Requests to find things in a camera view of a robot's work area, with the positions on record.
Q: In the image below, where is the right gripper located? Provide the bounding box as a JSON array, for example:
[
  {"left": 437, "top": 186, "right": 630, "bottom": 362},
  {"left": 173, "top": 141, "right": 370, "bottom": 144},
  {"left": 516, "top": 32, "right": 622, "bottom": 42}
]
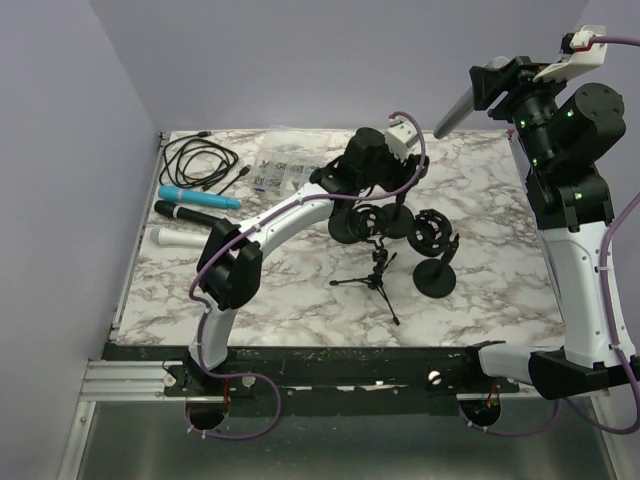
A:
[{"left": 472, "top": 54, "right": 576, "bottom": 172}]

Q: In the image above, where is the silver grey microphone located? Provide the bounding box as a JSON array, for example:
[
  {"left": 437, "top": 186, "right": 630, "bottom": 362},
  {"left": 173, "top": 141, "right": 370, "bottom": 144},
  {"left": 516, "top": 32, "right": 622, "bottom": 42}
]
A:
[{"left": 433, "top": 56, "right": 510, "bottom": 140}]

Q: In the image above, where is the silver mic clip stand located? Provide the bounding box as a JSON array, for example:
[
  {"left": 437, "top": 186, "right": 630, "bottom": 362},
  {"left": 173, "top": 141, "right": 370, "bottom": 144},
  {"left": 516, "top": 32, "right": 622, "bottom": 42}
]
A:
[{"left": 381, "top": 193, "right": 414, "bottom": 239}]

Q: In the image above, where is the black tripod shock-mount stand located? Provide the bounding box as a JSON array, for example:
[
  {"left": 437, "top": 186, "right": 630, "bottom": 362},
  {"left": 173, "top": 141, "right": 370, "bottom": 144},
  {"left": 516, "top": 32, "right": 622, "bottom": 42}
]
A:
[{"left": 329, "top": 204, "right": 400, "bottom": 326}]

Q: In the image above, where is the shock mount round-base stand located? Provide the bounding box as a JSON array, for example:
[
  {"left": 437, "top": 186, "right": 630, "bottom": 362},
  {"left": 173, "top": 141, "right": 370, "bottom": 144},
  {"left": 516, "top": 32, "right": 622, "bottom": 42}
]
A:
[{"left": 407, "top": 209, "right": 459, "bottom": 299}]

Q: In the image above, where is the black round-base mic stand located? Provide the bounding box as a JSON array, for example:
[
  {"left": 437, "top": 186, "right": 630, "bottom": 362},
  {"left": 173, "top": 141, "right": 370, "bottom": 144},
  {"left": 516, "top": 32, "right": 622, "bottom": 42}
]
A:
[{"left": 328, "top": 204, "right": 372, "bottom": 244}]

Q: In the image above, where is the blue microphone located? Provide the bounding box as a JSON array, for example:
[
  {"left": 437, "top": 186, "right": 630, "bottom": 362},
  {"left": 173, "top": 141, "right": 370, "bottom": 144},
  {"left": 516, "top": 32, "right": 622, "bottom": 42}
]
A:
[{"left": 157, "top": 186, "right": 241, "bottom": 209}]

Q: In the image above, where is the black microphone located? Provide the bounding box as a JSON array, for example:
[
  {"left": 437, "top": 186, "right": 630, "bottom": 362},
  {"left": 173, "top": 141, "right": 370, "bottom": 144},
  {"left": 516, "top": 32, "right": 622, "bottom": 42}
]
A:
[{"left": 153, "top": 200, "right": 222, "bottom": 229}]

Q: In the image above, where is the white microphone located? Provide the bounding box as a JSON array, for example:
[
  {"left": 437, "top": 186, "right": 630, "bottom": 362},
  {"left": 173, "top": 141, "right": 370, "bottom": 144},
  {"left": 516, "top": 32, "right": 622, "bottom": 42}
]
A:
[{"left": 149, "top": 227, "right": 208, "bottom": 248}]

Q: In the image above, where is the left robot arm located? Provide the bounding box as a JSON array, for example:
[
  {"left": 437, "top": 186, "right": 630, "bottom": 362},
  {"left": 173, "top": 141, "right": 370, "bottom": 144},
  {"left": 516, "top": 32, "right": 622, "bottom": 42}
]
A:
[{"left": 187, "top": 112, "right": 426, "bottom": 395}]

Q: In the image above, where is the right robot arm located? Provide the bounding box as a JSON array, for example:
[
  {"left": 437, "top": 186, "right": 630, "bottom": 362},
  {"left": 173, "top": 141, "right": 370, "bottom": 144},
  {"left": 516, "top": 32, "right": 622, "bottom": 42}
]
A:
[{"left": 459, "top": 57, "right": 639, "bottom": 400}]

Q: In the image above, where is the clear plastic screw box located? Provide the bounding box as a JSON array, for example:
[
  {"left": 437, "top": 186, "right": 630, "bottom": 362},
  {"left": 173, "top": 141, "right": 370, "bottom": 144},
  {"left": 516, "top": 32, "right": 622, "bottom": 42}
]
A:
[{"left": 250, "top": 126, "right": 330, "bottom": 197}]

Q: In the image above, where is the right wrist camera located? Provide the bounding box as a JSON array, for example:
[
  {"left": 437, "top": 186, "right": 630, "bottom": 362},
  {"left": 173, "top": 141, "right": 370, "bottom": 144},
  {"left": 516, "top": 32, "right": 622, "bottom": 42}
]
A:
[{"left": 533, "top": 25, "right": 607, "bottom": 83}]

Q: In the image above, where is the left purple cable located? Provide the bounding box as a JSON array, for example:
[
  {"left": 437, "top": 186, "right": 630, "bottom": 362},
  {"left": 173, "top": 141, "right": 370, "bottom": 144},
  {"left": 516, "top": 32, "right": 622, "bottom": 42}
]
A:
[{"left": 188, "top": 110, "right": 429, "bottom": 374}]

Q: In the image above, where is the purple cable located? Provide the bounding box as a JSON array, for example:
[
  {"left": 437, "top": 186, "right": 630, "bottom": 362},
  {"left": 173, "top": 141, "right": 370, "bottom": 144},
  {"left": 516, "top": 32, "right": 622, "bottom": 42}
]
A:
[
  {"left": 188, "top": 110, "right": 429, "bottom": 374},
  {"left": 594, "top": 33, "right": 640, "bottom": 391}
]

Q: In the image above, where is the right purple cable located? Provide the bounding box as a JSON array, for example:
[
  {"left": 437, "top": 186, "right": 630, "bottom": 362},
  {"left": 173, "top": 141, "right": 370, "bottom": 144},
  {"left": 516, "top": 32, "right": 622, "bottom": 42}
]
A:
[{"left": 594, "top": 33, "right": 640, "bottom": 391}]

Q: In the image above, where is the coiled black usb cable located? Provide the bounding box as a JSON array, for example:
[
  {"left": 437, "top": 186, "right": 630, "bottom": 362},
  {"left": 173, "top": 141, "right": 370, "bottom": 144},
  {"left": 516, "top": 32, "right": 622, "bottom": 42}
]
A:
[{"left": 158, "top": 130, "right": 252, "bottom": 197}]

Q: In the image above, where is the black mounting rail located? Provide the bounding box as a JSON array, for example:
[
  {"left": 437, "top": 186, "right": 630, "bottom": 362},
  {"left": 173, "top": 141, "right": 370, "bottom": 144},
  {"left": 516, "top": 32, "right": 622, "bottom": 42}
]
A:
[{"left": 164, "top": 347, "right": 537, "bottom": 416}]

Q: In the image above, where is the aluminium extrusion frame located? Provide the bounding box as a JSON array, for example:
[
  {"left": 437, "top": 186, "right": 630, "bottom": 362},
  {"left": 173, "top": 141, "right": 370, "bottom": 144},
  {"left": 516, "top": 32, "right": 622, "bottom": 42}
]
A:
[{"left": 57, "top": 132, "right": 171, "bottom": 479}]

